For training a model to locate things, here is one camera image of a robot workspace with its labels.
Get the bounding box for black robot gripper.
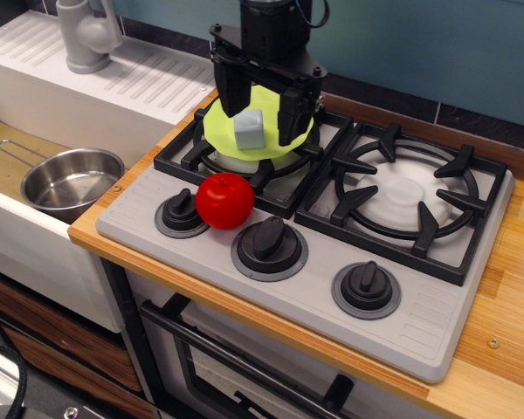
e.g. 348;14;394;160
210;24;328;146

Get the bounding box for pale blue cube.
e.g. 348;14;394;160
233;109;265;149

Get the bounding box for red toy tomato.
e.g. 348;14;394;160
196;173;255;230

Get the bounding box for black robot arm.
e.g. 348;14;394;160
210;1;330;146

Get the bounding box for lime green plate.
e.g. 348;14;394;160
203;85;309;155

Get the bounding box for stainless steel pot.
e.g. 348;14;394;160
0;140;125;224

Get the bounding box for white toy sink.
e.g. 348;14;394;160
0;11;215;333

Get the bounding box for white left burner cap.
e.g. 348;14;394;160
209;148;301;175

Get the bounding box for white burner cap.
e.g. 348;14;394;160
209;148;301;175
356;157;452;231

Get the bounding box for black left burner grate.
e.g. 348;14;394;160
154;100;354;219

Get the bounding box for black burner grate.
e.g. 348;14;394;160
295;122;508;285
154;100;354;219

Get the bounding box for black left stove knob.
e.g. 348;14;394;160
155;188;209;239

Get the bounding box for black stove knob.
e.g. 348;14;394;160
155;188;209;239
231;216;308;282
332;261;402;320

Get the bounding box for black middle stove knob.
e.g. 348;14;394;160
231;216;308;282

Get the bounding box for white right burner cap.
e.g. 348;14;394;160
356;157;452;231

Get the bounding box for black right burner grate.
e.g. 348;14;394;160
295;122;508;285

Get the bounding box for grey toy faucet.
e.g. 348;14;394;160
56;0;123;74

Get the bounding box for black right stove knob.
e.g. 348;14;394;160
332;261;402;320

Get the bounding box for grey toy stove top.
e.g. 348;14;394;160
95;82;516;385

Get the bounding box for toy oven door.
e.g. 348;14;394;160
138;294;433;418

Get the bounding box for wooden drawer fronts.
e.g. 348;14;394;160
0;273;155;418

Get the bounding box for black oven door handle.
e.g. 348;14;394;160
140;294;354;418

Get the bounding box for black braided cable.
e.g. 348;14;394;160
0;340;29;419

